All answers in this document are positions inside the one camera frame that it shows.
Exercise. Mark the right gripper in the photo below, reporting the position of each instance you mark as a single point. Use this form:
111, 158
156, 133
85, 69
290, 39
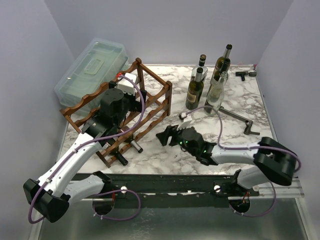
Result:
173, 137

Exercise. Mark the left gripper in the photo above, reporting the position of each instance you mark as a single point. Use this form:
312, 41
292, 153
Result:
137, 105

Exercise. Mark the dark wine bottle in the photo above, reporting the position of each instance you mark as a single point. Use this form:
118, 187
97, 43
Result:
195, 89
130, 140

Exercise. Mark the clear glass wine bottle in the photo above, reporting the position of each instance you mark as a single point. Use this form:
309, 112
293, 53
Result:
216, 95

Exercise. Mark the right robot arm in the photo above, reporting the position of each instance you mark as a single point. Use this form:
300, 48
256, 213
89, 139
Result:
270, 161

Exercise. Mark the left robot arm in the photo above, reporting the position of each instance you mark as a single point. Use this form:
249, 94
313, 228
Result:
51, 194

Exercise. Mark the brown wooden wine rack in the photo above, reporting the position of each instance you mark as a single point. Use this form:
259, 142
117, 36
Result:
112, 113

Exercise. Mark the green bottle in rack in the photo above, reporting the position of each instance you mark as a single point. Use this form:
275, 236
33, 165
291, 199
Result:
114, 151

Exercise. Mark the dark bottle white label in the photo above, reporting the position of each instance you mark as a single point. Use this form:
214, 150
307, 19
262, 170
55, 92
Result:
224, 68

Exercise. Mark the tall green wine bottle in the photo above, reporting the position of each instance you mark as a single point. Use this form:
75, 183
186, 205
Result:
221, 59

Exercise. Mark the clear plastic storage box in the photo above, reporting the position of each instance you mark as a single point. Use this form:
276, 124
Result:
99, 62

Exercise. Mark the grey metal L bar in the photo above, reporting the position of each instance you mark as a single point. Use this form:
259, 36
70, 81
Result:
248, 123

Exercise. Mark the small black T fitting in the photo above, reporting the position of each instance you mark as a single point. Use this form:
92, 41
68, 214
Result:
243, 74

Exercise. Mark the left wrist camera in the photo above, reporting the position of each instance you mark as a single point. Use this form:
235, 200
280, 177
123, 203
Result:
125, 86

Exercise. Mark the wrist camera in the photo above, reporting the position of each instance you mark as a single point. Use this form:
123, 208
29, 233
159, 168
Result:
185, 121
125, 86

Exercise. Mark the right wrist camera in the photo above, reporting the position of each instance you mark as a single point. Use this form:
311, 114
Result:
185, 121

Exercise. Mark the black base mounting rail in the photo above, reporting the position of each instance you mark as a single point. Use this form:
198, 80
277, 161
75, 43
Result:
171, 191

